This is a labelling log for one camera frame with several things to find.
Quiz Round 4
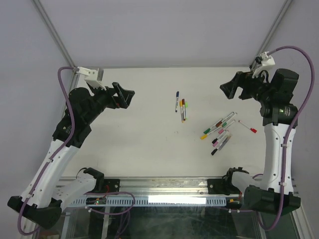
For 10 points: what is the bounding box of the white slotted cable duct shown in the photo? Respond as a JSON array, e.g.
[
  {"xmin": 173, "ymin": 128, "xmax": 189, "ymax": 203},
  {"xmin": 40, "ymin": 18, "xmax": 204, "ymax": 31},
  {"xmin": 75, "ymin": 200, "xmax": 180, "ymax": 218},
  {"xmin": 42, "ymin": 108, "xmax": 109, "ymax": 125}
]
[{"xmin": 69, "ymin": 195, "xmax": 227, "ymax": 208}]

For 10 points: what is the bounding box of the blue cap marker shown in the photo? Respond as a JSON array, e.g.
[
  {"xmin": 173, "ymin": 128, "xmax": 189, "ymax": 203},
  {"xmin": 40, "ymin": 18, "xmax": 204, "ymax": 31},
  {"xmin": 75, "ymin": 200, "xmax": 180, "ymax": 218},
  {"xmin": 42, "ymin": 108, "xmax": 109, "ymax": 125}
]
[{"xmin": 175, "ymin": 91, "xmax": 179, "ymax": 113}]

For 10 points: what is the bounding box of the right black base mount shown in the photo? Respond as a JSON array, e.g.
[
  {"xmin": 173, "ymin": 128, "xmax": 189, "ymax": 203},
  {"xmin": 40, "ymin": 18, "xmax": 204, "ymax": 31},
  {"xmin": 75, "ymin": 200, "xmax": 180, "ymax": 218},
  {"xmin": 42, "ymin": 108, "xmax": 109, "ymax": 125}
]
[{"xmin": 207, "ymin": 167, "xmax": 249, "ymax": 196}]

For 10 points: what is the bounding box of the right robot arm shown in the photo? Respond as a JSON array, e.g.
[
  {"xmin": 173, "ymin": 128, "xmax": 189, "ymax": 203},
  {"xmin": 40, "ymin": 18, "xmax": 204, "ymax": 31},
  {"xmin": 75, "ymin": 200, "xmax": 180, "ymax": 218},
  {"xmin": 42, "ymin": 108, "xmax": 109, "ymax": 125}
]
[{"xmin": 217, "ymin": 69, "xmax": 301, "ymax": 216}]

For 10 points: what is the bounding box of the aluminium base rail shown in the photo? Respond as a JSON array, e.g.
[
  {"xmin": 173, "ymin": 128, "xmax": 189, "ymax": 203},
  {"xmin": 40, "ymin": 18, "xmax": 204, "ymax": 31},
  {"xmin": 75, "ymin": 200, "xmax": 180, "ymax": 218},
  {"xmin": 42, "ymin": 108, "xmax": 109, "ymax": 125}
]
[{"xmin": 56, "ymin": 176, "xmax": 299, "ymax": 200}]

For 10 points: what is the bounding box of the light green cap marker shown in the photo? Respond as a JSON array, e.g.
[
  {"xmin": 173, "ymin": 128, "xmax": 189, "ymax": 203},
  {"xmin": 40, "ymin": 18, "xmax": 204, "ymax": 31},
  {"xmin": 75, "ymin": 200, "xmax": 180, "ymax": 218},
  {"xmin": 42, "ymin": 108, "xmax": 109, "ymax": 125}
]
[{"xmin": 183, "ymin": 102, "xmax": 188, "ymax": 120}]

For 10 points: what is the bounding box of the black cap marker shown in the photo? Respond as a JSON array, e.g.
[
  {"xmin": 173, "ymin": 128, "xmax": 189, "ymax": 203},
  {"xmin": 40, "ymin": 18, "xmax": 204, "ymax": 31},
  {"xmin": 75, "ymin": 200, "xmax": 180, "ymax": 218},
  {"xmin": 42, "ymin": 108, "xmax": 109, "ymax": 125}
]
[{"xmin": 211, "ymin": 134, "xmax": 232, "ymax": 156}]

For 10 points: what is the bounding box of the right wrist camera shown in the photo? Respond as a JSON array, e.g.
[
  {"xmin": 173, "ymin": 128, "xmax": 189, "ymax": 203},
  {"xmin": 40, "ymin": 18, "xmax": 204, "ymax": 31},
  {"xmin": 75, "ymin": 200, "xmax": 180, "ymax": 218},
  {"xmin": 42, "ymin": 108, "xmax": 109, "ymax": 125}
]
[{"xmin": 250, "ymin": 51, "xmax": 275, "ymax": 78}]

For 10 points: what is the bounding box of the brown cap marker centre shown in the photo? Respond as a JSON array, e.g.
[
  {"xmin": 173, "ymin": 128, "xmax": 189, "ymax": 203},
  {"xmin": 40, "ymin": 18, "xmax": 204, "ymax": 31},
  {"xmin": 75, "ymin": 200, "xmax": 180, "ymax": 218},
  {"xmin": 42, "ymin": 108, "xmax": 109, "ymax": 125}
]
[{"xmin": 181, "ymin": 99, "xmax": 186, "ymax": 121}]

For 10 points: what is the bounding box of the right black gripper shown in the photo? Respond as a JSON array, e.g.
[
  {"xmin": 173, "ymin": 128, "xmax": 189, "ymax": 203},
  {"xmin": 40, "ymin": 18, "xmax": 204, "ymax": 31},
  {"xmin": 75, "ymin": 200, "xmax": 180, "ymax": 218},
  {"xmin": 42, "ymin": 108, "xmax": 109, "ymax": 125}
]
[{"xmin": 219, "ymin": 68, "xmax": 274, "ymax": 104}]

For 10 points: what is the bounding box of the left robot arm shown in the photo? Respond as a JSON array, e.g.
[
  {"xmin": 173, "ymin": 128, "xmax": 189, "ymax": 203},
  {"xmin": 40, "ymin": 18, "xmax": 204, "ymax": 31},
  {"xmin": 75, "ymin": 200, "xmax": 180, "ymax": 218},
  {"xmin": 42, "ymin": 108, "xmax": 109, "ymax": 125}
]
[{"xmin": 7, "ymin": 82, "xmax": 135, "ymax": 229}]

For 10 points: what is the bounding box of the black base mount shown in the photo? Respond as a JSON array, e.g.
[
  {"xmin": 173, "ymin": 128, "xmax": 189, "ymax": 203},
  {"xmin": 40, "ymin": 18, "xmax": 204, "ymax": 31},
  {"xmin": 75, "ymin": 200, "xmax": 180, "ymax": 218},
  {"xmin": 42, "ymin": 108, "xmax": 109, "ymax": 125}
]
[
  {"xmin": 83, "ymin": 167, "xmax": 120, "ymax": 194},
  {"xmin": 207, "ymin": 167, "xmax": 249, "ymax": 196}
]

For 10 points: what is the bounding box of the yellow cap marker right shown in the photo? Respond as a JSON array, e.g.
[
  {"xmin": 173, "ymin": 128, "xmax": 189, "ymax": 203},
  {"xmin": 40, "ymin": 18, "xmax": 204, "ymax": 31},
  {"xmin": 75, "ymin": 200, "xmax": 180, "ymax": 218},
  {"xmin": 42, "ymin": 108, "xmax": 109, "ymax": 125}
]
[{"xmin": 200, "ymin": 126, "xmax": 222, "ymax": 140}]

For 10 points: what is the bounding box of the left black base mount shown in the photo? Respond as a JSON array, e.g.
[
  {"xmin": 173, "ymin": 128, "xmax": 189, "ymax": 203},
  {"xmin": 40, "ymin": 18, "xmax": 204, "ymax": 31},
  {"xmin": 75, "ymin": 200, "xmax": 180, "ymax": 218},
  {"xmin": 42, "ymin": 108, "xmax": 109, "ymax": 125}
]
[{"xmin": 83, "ymin": 167, "xmax": 120, "ymax": 194}]

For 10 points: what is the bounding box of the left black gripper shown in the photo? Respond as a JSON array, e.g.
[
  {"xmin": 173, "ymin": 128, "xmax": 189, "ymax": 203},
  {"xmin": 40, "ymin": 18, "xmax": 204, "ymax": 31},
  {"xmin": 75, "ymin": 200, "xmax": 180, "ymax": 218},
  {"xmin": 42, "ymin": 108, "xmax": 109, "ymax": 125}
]
[{"xmin": 85, "ymin": 82, "xmax": 134, "ymax": 124}]

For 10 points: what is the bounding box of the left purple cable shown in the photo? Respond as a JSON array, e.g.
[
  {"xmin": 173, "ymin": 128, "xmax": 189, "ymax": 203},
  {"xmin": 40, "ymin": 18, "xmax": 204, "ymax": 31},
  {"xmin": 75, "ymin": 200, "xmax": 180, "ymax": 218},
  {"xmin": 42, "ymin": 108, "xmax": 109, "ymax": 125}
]
[{"xmin": 17, "ymin": 66, "xmax": 78, "ymax": 236}]

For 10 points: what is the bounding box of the pink cap marker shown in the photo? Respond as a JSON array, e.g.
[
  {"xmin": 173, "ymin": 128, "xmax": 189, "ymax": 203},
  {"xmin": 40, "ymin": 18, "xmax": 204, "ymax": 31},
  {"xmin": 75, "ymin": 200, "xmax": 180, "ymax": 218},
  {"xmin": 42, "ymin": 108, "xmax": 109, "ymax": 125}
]
[{"xmin": 218, "ymin": 125, "xmax": 230, "ymax": 134}]

